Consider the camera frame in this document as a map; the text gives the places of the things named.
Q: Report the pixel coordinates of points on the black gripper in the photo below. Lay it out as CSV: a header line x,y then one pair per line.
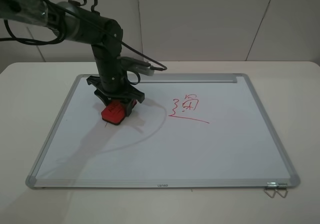
x,y
112,84

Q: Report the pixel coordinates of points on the right metal binder clip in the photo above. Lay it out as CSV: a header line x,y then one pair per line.
x,y
282,190

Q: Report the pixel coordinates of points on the metal binder clip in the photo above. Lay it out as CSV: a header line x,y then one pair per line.
x,y
282,190
271,189

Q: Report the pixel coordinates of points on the red whiteboard eraser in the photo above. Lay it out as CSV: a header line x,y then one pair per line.
x,y
114,113

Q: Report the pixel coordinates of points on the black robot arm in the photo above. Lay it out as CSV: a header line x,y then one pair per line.
x,y
69,21

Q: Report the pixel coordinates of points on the white board with grey frame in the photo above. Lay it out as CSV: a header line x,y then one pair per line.
x,y
191,131

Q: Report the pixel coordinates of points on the left metal binder clip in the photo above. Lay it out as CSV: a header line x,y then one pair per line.
x,y
271,189

